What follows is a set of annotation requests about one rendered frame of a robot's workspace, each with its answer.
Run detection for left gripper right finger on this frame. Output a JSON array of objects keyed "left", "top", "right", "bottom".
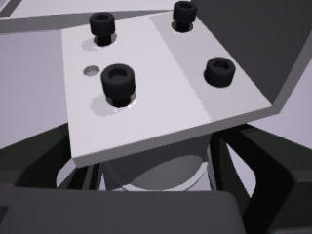
[{"left": 210, "top": 123, "right": 312, "bottom": 234}]

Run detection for white shallow rectangular tray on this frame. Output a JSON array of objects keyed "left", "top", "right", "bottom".
[{"left": 0, "top": 0, "right": 190, "bottom": 34}]

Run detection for black socket head screw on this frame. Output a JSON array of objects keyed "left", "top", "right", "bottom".
[
  {"left": 173, "top": 1, "right": 197, "bottom": 33},
  {"left": 90, "top": 12, "right": 115, "bottom": 47},
  {"left": 204, "top": 57, "right": 236, "bottom": 88},
  {"left": 100, "top": 63, "right": 136, "bottom": 108}
]

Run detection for dark grey cylinder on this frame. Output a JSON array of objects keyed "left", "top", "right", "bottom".
[{"left": 104, "top": 133, "right": 213, "bottom": 191}]

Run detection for light grey metal bracket plate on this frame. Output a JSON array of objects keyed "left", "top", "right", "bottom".
[{"left": 61, "top": 0, "right": 312, "bottom": 168}]

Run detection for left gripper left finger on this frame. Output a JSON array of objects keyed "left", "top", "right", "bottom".
[{"left": 0, "top": 122, "right": 99, "bottom": 190}]

